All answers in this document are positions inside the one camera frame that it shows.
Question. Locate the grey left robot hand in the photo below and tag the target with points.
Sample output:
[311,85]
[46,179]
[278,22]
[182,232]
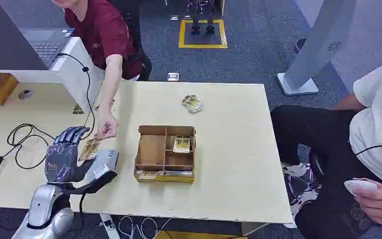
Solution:
[60,161]

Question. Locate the printed trading card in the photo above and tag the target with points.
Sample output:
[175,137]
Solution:
[89,150]

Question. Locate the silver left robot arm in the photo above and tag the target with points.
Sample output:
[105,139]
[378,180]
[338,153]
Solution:
[46,207]

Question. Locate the small green card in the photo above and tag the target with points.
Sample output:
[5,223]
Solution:
[77,109]

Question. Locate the round grey desk grommet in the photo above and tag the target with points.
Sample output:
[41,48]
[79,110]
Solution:
[25,94]

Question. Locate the white table leg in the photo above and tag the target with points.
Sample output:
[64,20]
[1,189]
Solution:
[110,227]

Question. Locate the white desk partition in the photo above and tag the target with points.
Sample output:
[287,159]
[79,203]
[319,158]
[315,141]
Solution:
[75,72]

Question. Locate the wooden compartment card box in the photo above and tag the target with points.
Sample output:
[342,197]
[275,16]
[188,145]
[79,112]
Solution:
[164,155]

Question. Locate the yellow card in box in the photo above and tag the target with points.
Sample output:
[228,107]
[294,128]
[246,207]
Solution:
[181,144]

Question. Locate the grey open laptop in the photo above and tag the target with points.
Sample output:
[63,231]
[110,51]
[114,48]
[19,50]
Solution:
[9,36]

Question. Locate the person in red shirt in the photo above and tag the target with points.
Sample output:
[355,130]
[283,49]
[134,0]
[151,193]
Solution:
[103,33]

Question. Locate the silver floor outlet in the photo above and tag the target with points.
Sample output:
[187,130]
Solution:
[174,17]
[173,77]

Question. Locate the yellow board under table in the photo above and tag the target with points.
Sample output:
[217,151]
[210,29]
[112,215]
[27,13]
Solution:
[194,235]

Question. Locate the yellow floor tape square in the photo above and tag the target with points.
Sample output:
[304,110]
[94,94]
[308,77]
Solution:
[181,33]

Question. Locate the black robot legs on floor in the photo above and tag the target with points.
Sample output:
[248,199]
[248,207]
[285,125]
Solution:
[202,16]

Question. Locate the white shoe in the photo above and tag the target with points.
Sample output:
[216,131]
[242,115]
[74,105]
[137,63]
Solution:
[294,170]

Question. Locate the wheeled stool base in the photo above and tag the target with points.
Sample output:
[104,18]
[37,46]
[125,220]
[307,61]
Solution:
[301,188]

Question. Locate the dark shoe behind stand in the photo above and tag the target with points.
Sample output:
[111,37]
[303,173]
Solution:
[299,45]

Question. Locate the white floor stand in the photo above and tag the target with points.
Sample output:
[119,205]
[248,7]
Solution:
[316,43]

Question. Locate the white remote control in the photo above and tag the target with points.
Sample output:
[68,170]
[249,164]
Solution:
[360,184]

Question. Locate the person in white shirt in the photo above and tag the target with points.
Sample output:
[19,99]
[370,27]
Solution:
[375,132]

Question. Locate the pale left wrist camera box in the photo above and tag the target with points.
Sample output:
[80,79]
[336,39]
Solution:
[105,163]

